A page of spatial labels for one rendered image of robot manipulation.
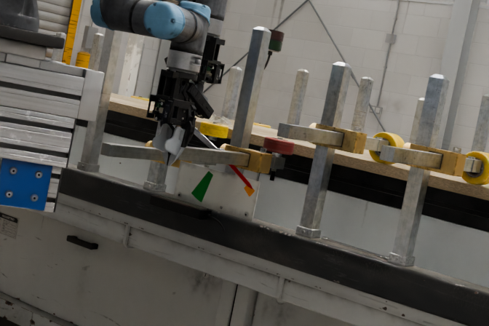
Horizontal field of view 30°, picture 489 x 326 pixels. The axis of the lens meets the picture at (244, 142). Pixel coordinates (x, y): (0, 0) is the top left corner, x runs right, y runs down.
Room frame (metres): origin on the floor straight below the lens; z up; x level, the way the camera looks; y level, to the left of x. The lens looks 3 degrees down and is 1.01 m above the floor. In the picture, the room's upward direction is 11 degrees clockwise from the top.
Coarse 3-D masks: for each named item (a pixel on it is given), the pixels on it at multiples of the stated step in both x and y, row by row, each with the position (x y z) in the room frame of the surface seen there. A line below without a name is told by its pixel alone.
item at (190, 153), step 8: (184, 152) 2.06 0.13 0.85; (192, 152) 2.09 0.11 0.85; (200, 152) 2.11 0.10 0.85; (208, 152) 2.13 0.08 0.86; (216, 152) 2.16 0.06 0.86; (224, 152) 2.18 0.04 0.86; (232, 152) 2.22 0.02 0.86; (240, 152) 2.28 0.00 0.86; (184, 160) 2.07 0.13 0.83; (192, 160) 2.09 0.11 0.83; (200, 160) 2.11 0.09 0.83; (208, 160) 2.14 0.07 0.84; (216, 160) 2.16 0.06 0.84; (224, 160) 2.19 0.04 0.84; (232, 160) 2.22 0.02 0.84; (240, 160) 2.24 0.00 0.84; (248, 160) 2.27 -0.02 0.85; (272, 160) 2.36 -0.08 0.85; (280, 160) 2.38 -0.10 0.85; (272, 168) 2.39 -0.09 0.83; (280, 168) 2.39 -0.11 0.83
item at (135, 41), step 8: (128, 40) 3.88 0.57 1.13; (136, 40) 3.85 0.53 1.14; (128, 48) 3.87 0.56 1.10; (136, 48) 3.86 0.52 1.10; (128, 56) 3.86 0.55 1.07; (136, 56) 3.86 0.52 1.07; (128, 64) 3.86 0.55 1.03; (136, 64) 3.87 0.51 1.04; (128, 72) 3.85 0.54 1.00; (136, 72) 3.88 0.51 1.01; (128, 80) 3.85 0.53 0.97; (120, 88) 3.87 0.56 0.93; (128, 88) 3.86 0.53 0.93; (128, 96) 3.86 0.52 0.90
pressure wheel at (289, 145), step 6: (270, 138) 2.37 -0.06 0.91; (276, 138) 2.42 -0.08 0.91; (282, 138) 2.39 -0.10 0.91; (264, 144) 2.38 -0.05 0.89; (270, 144) 2.36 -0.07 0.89; (276, 144) 2.36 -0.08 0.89; (282, 144) 2.36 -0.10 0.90; (288, 144) 2.36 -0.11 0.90; (294, 144) 2.39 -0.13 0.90; (270, 150) 2.36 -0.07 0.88; (276, 150) 2.36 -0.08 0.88; (282, 150) 2.36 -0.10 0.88; (288, 150) 2.37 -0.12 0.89; (276, 156) 2.38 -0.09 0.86
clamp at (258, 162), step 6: (228, 150) 2.31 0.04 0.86; (234, 150) 2.30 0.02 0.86; (240, 150) 2.29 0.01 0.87; (246, 150) 2.28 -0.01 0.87; (252, 150) 2.29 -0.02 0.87; (252, 156) 2.27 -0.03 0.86; (258, 156) 2.26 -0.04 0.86; (264, 156) 2.26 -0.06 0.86; (270, 156) 2.28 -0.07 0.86; (252, 162) 2.26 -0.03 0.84; (258, 162) 2.25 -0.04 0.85; (264, 162) 2.27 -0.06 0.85; (270, 162) 2.29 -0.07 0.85; (246, 168) 2.27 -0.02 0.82; (252, 168) 2.26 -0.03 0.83; (258, 168) 2.25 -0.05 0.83; (264, 168) 2.27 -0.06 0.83
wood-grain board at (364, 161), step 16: (112, 96) 3.39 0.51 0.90; (128, 112) 2.82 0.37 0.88; (144, 112) 2.78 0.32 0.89; (256, 128) 3.05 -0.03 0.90; (256, 144) 2.53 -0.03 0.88; (304, 144) 2.54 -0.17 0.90; (336, 160) 2.38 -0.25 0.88; (352, 160) 2.36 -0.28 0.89; (368, 160) 2.35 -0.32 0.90; (400, 176) 2.28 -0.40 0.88; (432, 176) 2.23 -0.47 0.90; (448, 176) 2.35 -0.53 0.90; (464, 192) 2.18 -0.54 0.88; (480, 192) 2.15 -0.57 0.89
